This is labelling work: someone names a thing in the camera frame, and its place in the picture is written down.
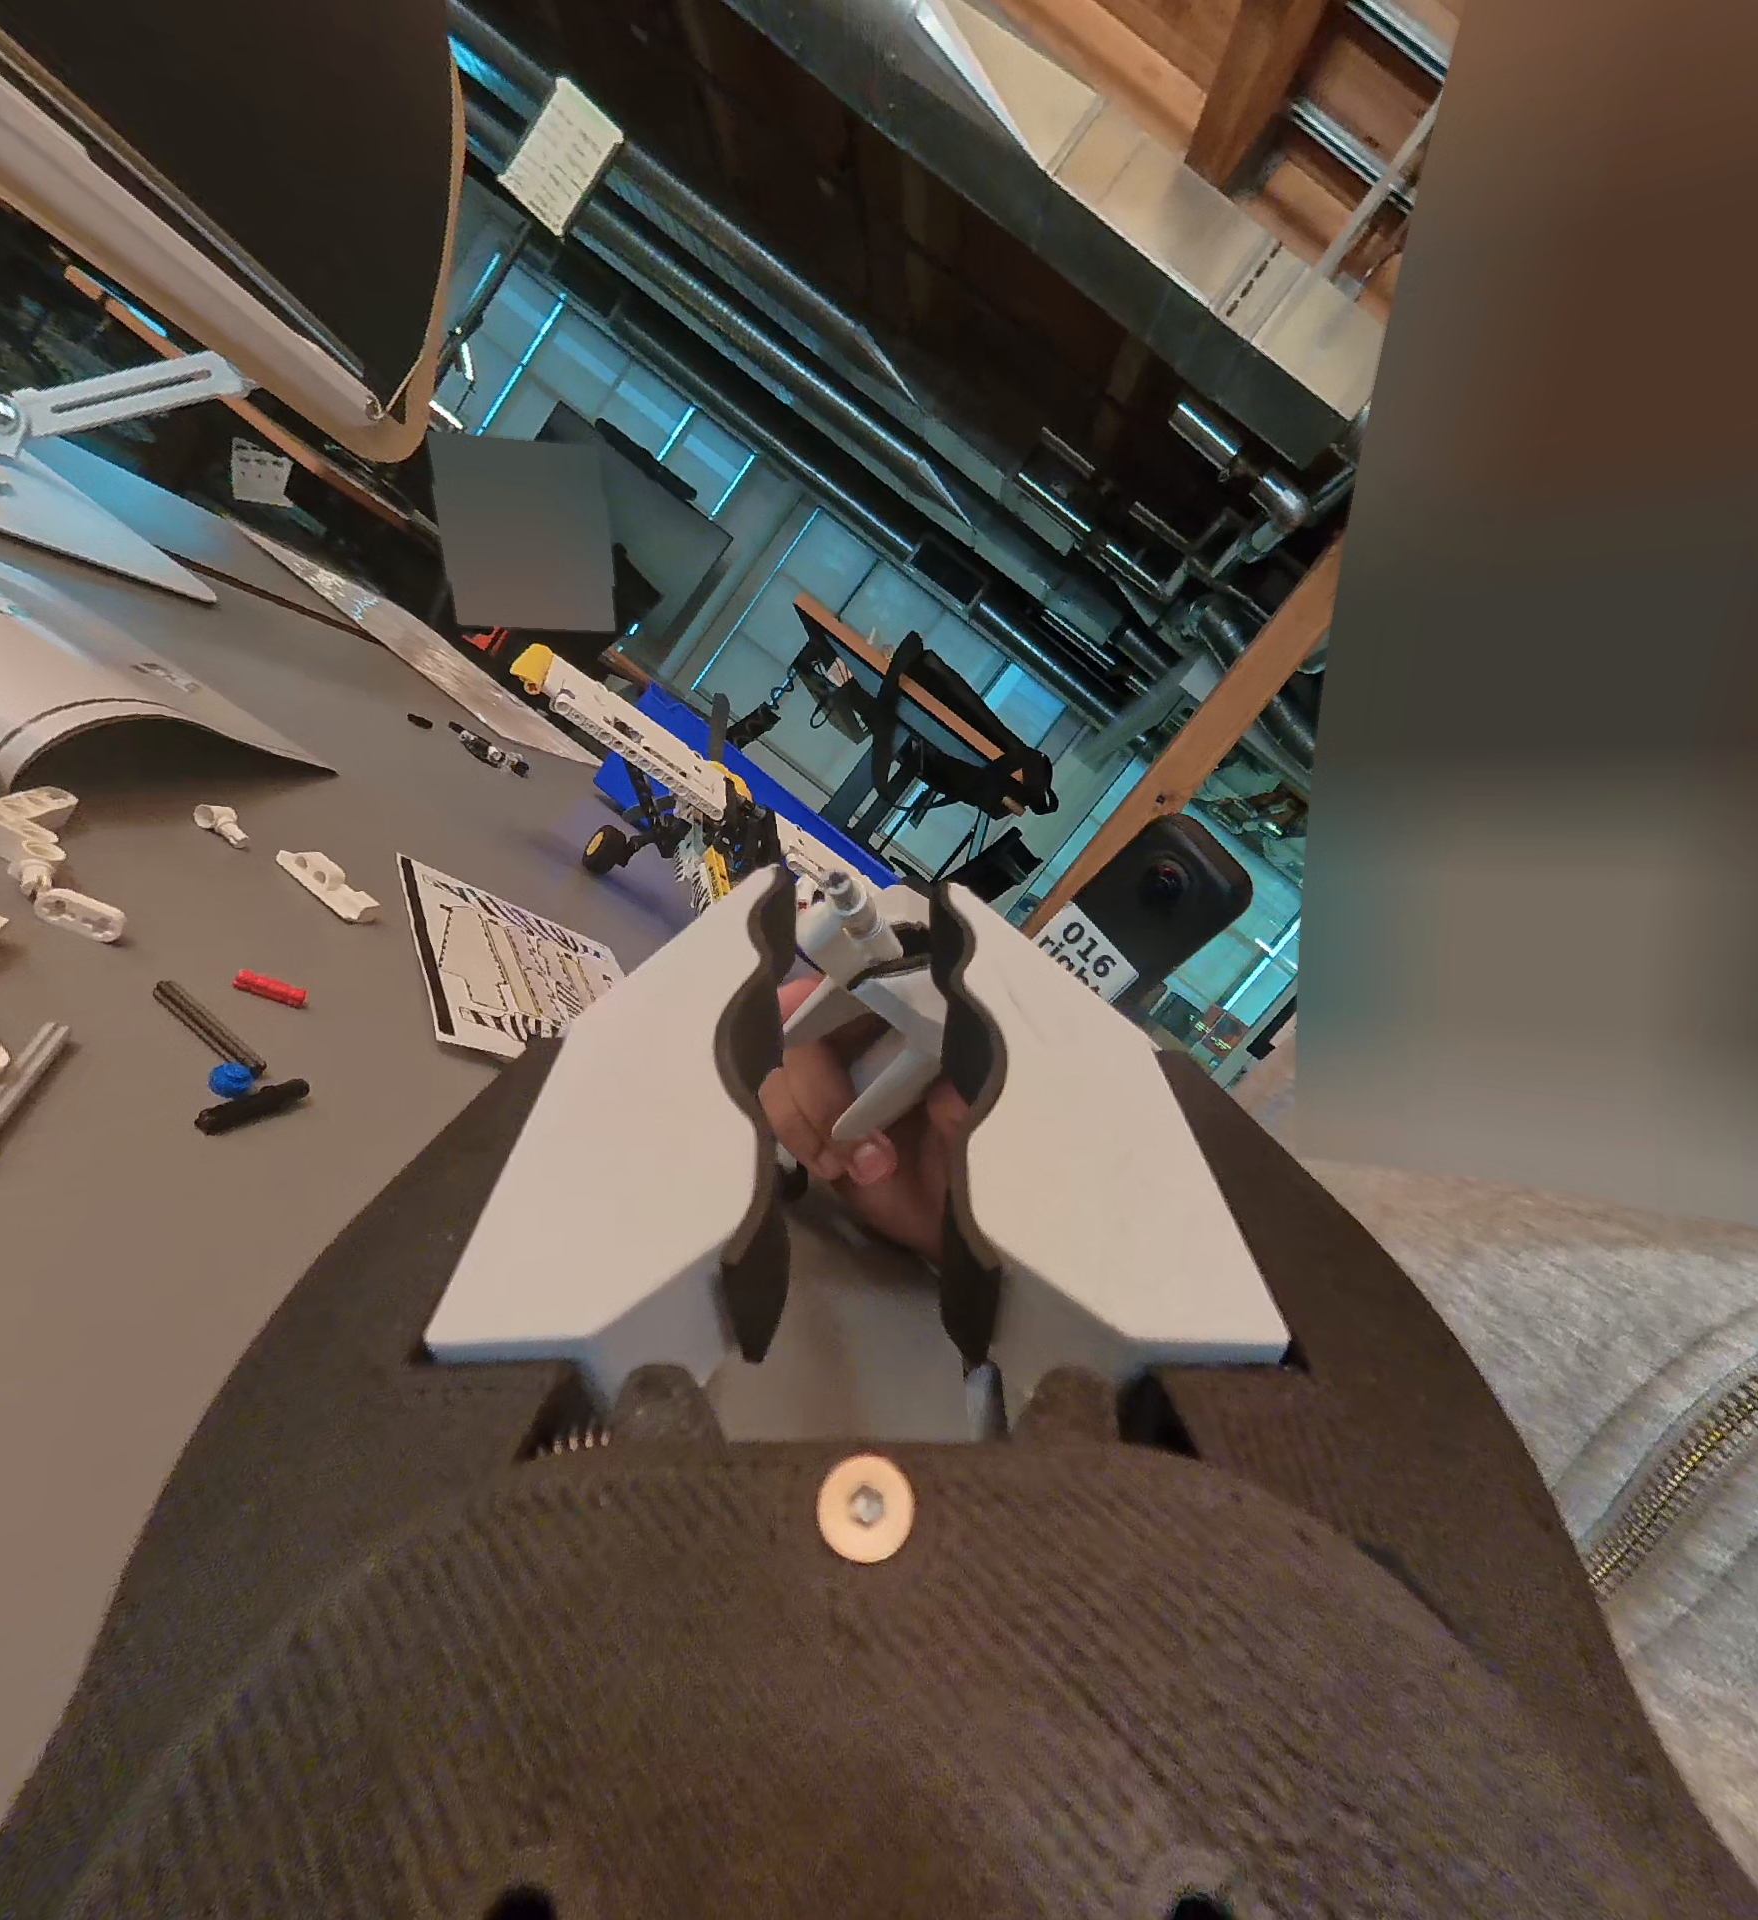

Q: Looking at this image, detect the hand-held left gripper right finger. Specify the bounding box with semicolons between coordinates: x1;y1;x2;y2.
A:
924;882;1296;1394

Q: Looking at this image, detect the long black lego axle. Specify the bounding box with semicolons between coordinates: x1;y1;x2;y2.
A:
152;981;271;1081

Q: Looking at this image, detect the open lego instruction booklet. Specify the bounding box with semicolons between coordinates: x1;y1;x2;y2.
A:
0;567;343;817

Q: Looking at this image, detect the printed sticker sheet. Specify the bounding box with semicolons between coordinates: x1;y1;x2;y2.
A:
395;850;624;1066

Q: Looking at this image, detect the wooden post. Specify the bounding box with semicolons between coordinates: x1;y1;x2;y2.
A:
1018;537;1349;937

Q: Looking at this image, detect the person's grey sweatshirt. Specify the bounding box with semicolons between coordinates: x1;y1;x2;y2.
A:
1291;1154;1758;1920

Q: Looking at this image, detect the blue plastic bin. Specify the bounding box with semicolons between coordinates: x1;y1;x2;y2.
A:
592;682;915;891

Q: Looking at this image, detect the yellow and white lego vehicle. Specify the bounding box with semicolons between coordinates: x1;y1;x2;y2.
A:
509;642;827;921

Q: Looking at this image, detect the black desk monitor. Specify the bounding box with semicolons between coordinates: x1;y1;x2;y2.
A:
6;0;469;457

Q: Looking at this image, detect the person's right hand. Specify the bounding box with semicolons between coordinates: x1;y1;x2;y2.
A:
759;1035;983;1263

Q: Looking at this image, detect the white lego panel piece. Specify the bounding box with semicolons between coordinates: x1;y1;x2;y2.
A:
274;848;385;925

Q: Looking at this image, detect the background wooden desk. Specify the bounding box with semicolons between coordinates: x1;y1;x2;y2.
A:
792;591;1004;786

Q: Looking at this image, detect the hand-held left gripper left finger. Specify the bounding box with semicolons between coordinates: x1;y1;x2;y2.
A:
423;862;798;1383

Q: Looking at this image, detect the grey monitor base plate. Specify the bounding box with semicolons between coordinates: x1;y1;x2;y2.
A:
0;444;222;607

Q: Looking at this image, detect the black office chair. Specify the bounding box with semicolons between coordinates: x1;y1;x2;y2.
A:
860;631;1063;843

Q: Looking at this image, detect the short black lego axle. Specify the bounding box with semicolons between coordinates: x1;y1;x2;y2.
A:
195;1079;312;1137

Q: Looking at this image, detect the grey lego axle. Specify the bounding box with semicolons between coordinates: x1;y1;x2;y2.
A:
0;1021;75;1175

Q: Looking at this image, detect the hanging white paper sheet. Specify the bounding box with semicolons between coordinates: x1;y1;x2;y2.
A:
495;74;629;239

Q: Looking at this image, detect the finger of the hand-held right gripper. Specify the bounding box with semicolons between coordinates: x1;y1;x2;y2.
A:
780;962;948;1048

